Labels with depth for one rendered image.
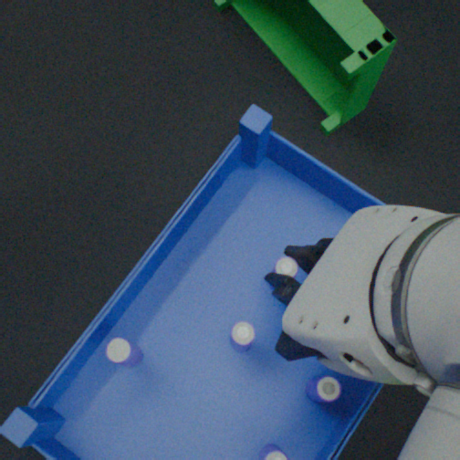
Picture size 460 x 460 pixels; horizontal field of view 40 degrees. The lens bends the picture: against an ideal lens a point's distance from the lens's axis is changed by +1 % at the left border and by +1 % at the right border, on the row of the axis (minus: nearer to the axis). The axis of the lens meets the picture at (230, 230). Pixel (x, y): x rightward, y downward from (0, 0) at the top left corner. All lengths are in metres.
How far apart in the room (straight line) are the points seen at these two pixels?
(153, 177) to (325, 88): 0.31
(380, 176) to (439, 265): 0.75
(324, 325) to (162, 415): 0.22
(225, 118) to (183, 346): 0.56
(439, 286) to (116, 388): 0.33
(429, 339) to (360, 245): 0.11
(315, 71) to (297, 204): 0.54
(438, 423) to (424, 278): 0.07
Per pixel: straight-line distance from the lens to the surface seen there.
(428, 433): 0.24
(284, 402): 0.53
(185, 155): 1.01
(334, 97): 1.05
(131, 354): 0.48
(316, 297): 0.38
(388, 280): 0.30
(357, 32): 0.88
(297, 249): 0.46
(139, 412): 0.53
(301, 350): 0.40
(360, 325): 0.33
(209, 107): 1.04
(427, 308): 0.28
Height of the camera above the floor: 0.93
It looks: 75 degrees down
